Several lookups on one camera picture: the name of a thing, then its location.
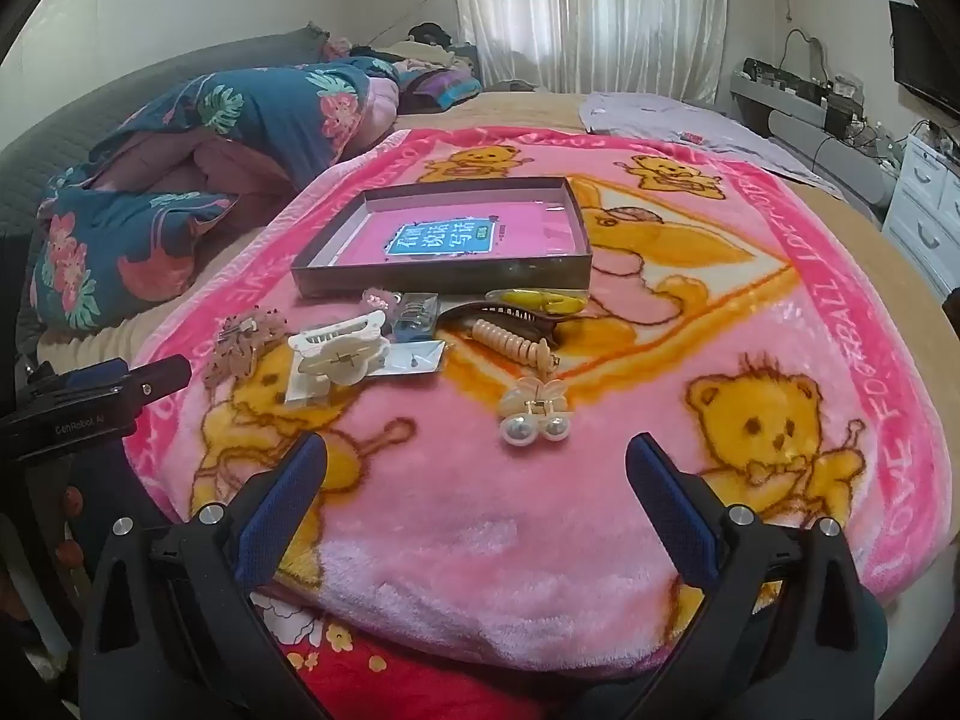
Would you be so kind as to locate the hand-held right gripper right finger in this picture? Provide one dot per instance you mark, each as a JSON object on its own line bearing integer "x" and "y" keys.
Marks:
{"x": 667, "y": 514}

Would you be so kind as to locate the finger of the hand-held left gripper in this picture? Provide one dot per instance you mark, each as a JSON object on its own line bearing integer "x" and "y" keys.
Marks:
{"x": 161, "y": 376}

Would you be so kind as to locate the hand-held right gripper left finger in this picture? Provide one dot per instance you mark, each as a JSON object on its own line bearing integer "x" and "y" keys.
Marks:
{"x": 285, "y": 514}

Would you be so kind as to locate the mesh bow hair clip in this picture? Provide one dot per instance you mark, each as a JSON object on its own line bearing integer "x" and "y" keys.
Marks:
{"x": 240, "y": 349}

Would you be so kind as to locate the pearl claw hair clip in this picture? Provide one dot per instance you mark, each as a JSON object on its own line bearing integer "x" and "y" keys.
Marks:
{"x": 534, "y": 420}

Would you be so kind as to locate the cream claw hair clip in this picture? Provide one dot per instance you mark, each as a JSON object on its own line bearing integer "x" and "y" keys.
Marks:
{"x": 341, "y": 360}

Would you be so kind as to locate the white earring card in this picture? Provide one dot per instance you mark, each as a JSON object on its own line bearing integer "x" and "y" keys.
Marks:
{"x": 416, "y": 360}

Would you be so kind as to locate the shallow grey cardboard box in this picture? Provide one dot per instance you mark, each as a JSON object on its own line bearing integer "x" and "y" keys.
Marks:
{"x": 442, "y": 281}

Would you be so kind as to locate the pink bear printed blanket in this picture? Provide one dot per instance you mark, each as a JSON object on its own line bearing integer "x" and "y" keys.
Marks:
{"x": 465, "y": 540}

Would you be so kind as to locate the red floral cloth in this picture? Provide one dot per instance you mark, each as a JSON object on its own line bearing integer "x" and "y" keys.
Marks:
{"x": 390, "y": 682}

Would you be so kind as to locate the pink translucent hair clip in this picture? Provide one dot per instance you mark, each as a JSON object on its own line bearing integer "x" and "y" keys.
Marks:
{"x": 379, "y": 298}

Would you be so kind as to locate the brown banana hair clip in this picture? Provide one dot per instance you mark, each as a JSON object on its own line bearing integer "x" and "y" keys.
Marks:
{"x": 525, "y": 326}

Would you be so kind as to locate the yellow hair clip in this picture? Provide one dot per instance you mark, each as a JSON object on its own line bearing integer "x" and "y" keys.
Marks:
{"x": 536, "y": 301}

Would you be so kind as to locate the blue floral quilt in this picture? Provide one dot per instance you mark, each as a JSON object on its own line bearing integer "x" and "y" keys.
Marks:
{"x": 255, "y": 112}

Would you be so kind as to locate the white drawer cabinet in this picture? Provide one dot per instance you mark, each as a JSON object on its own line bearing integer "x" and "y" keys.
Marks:
{"x": 922, "y": 210}

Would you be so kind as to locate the lilac bed sheet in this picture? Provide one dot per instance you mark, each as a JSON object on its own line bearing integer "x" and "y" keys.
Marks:
{"x": 675, "y": 116}

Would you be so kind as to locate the pile of clothes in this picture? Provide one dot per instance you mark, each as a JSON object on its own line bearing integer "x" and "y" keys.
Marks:
{"x": 435, "y": 75}

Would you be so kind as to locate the bed with tan sheet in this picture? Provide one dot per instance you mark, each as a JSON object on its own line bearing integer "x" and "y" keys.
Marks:
{"x": 510, "y": 109}

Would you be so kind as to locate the white sheer curtain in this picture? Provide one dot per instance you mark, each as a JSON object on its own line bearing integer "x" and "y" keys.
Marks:
{"x": 600, "y": 7}

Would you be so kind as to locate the black flat television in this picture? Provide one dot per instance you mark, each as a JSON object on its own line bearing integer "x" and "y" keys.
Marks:
{"x": 926, "y": 52}

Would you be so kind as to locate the grey wall console shelf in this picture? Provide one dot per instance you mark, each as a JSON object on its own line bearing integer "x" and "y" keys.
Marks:
{"x": 802, "y": 124}

